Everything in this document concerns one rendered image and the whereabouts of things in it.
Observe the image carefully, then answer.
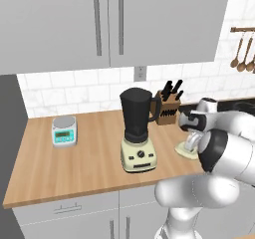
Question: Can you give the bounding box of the grey base cupboard handle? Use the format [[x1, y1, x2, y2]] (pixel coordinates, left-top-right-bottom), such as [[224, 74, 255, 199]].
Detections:
[[125, 215, 131, 239], [109, 219, 116, 239]]

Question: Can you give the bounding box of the black-handled knife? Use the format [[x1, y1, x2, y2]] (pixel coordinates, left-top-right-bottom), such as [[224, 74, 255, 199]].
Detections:
[[160, 80, 173, 102], [170, 79, 184, 98], [174, 90, 185, 103]]

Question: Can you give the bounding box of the brown wooden knife block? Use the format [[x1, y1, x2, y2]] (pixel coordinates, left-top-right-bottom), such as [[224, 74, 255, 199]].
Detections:
[[150, 90, 182, 126]]

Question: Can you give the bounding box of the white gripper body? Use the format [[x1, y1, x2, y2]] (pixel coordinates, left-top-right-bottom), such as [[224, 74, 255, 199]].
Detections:
[[184, 131, 205, 153]]

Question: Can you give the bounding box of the grey wall socket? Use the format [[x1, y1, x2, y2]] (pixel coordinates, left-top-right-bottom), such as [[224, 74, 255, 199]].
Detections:
[[133, 65, 147, 83]]

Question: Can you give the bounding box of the brown wooden tool rail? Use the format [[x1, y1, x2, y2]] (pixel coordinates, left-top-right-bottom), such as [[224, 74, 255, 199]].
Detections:
[[230, 26, 255, 34]]

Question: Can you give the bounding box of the grey drawer handle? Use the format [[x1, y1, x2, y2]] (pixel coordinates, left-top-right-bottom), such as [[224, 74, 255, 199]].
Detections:
[[53, 202, 84, 215]]

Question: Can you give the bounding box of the grey base cupboard door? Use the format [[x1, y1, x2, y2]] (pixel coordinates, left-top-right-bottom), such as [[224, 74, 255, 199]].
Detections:
[[119, 201, 171, 239], [19, 208, 121, 239]]

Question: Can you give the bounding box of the teal and white kitchen scale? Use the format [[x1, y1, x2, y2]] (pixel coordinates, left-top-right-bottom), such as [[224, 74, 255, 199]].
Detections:
[[51, 115, 79, 148]]

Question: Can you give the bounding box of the grey bar cupboard handle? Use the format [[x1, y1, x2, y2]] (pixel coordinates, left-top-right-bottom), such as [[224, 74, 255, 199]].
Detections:
[[118, 0, 126, 56], [92, 0, 104, 58]]

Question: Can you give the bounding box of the brown wooden hanging spoon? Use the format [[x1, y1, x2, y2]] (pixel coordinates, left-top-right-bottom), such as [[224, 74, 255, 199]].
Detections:
[[230, 36, 244, 69], [236, 36, 254, 73], [245, 53, 255, 74]]

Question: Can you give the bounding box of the cream blender with black jug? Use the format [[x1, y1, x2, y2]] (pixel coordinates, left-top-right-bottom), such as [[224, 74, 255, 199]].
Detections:
[[119, 87, 162, 174]]

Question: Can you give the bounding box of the grey wall cupboard door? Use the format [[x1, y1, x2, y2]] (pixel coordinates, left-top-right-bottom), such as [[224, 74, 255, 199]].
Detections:
[[107, 0, 233, 69], [0, 0, 112, 76]]

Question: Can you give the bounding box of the grey drawer front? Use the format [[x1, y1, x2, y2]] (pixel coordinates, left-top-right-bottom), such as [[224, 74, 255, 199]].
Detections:
[[118, 182, 161, 209], [11, 190, 121, 227]]

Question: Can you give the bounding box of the black hob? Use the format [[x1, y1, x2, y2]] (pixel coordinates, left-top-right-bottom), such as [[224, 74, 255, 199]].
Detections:
[[178, 97, 255, 119]]

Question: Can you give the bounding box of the dark grey fridge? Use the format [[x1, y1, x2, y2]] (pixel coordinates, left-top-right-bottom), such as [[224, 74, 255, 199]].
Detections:
[[0, 73, 30, 239]]

